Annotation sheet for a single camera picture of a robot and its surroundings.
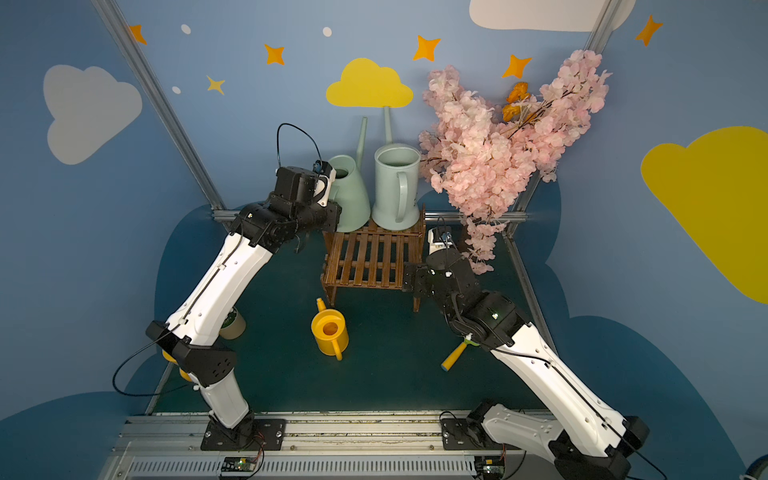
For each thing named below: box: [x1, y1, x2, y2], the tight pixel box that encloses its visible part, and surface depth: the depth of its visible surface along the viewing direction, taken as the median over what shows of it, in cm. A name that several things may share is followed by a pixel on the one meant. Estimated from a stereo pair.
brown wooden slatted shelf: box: [320, 204, 426, 313], surface depth 95 cm
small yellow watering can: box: [311, 298, 349, 361], surface depth 84 cm
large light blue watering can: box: [372, 106, 421, 231], surface depth 74 cm
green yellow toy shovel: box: [440, 339, 480, 372], surface depth 88 cm
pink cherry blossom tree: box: [418, 50, 612, 274], surface depth 69 cm
